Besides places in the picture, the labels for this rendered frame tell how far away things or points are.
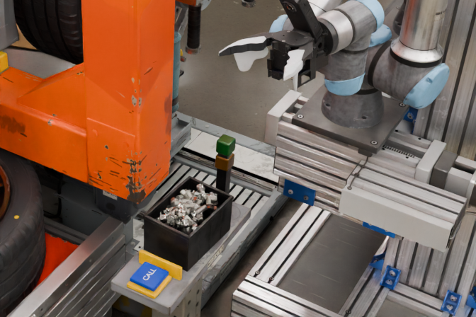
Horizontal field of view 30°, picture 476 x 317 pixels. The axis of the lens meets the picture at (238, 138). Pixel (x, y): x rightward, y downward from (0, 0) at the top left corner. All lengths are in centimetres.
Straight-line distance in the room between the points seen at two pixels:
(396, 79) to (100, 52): 69
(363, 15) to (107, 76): 70
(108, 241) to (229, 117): 127
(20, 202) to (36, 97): 28
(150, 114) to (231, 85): 159
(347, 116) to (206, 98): 161
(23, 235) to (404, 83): 100
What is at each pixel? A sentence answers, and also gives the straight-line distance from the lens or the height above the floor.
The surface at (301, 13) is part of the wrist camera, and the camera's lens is 157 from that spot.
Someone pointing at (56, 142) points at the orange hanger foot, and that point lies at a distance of 236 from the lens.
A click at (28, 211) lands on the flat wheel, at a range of 234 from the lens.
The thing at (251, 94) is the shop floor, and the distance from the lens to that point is 371.
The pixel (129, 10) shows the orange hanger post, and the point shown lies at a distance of 200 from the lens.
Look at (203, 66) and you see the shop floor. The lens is 388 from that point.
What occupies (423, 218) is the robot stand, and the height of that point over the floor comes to 73.
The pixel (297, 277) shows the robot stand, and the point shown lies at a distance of 259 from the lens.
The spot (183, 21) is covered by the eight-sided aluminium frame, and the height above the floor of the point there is 64.
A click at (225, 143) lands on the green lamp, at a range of 230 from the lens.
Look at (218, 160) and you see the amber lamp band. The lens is 234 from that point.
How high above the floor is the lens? 202
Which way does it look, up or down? 36 degrees down
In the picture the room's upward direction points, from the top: 5 degrees clockwise
